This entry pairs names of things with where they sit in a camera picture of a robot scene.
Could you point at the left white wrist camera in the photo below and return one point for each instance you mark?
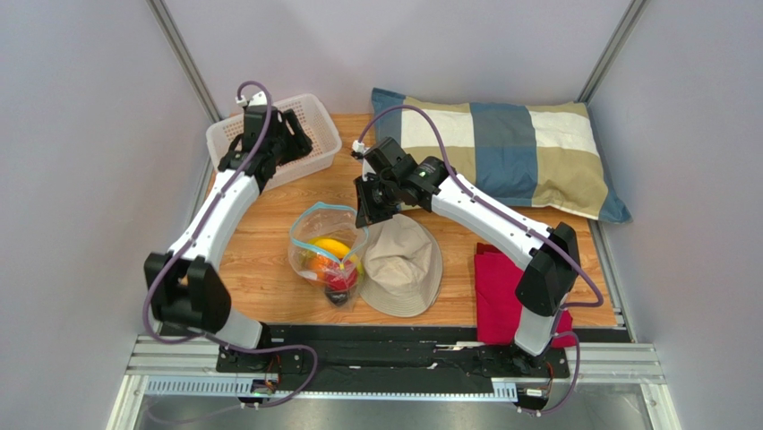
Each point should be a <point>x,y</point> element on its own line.
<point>258,99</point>

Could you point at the red folded cloth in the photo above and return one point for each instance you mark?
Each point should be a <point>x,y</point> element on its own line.
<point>498,311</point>

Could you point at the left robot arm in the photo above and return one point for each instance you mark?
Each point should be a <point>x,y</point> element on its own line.
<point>184,284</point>

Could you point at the plaid pillow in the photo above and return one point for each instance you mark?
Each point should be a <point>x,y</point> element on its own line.
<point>523,156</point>

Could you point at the yellow fake fruit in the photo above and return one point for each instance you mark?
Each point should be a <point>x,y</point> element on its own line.
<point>338,250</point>

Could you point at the white plastic basket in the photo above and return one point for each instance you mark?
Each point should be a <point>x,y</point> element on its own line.
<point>316,123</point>

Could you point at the beige bucket hat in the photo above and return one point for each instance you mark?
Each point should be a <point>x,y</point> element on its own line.
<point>403,268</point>

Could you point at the red fake apple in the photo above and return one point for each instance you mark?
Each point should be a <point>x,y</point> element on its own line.
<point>342,280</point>

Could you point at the orange fake orange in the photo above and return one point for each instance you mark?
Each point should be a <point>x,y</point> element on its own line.
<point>317,267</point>

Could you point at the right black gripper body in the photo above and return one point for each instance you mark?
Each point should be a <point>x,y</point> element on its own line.
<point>370,202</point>

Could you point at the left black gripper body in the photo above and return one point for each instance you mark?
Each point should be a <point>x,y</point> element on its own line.
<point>287,148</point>

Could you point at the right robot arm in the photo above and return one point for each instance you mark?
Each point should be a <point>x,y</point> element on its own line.
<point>547,257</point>

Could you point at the dark purple fake fruit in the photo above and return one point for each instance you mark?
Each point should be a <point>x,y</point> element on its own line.
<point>337,298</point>

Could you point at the clear zip top bag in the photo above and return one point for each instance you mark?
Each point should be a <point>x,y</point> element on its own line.
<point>330,220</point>

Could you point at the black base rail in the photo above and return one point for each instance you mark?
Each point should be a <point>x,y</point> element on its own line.
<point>392,360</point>

